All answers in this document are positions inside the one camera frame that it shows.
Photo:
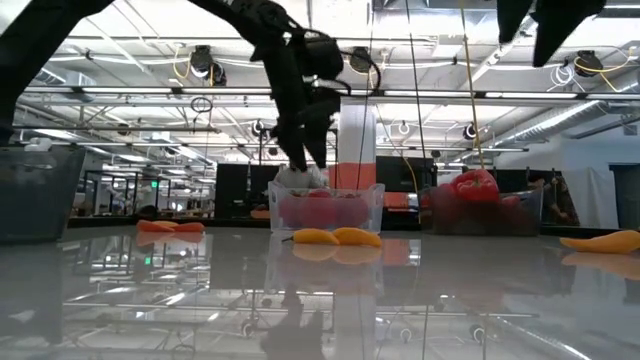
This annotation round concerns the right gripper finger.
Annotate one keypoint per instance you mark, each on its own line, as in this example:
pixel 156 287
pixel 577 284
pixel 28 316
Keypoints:
pixel 510 15
pixel 560 20

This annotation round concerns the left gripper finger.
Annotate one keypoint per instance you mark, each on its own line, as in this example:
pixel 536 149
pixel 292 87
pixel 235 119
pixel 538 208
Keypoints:
pixel 320 140
pixel 292 142

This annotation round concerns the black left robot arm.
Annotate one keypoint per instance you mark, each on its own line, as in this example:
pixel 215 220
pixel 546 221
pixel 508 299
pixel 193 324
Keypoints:
pixel 30 50

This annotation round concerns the black gantry stand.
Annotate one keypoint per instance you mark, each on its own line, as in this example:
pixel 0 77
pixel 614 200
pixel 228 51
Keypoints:
pixel 265 131

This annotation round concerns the person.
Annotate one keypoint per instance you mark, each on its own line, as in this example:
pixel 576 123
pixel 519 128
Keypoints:
pixel 557 200
pixel 300 177

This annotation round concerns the white pillar orange band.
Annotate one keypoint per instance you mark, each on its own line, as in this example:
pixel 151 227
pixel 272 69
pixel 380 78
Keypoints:
pixel 357 135

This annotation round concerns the small black ceiling reel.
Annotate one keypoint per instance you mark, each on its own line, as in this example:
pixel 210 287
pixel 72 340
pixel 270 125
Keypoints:
pixel 257 127
pixel 469 131

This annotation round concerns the black partition panel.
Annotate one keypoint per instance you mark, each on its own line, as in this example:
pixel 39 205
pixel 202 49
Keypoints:
pixel 400 172
pixel 232 190

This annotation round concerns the clear plastic basket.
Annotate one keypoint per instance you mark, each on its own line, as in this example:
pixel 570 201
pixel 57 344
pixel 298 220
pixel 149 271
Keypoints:
pixel 376 215

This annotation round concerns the gray plastic basket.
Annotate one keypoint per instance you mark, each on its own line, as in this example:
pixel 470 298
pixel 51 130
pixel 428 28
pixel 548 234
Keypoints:
pixel 35 195
pixel 532 220

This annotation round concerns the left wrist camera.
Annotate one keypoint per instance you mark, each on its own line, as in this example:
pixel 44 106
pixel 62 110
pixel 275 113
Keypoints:
pixel 322 55

